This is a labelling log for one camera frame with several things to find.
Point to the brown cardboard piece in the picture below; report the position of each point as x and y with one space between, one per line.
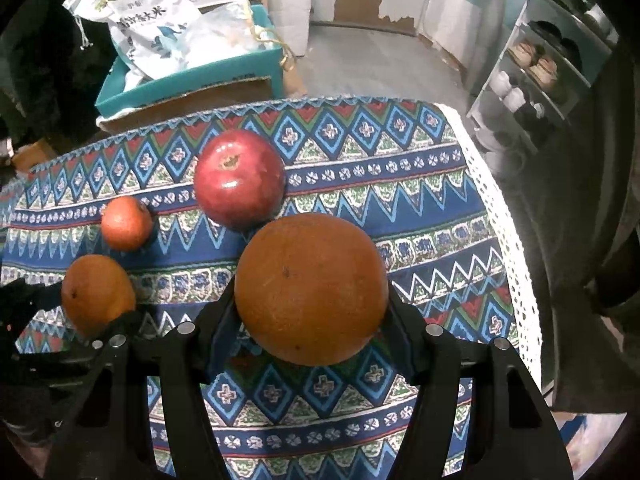
219 95

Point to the red apple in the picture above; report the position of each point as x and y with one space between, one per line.
239 180

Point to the teal cardboard box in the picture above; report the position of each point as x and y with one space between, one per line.
125 88

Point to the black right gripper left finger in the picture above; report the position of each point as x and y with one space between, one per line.
107 432

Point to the small tangerine upper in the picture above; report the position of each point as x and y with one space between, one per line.
126 224

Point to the glossy large orange left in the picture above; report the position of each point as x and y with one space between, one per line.
95 291

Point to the white cylindrical bin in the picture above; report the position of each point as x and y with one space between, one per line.
292 18

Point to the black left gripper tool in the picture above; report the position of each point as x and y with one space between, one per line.
36 387

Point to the white printed rice bag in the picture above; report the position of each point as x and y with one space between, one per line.
159 38

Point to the white shoe rack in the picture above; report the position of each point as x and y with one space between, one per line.
552 57

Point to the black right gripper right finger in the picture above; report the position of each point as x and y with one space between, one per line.
511 432

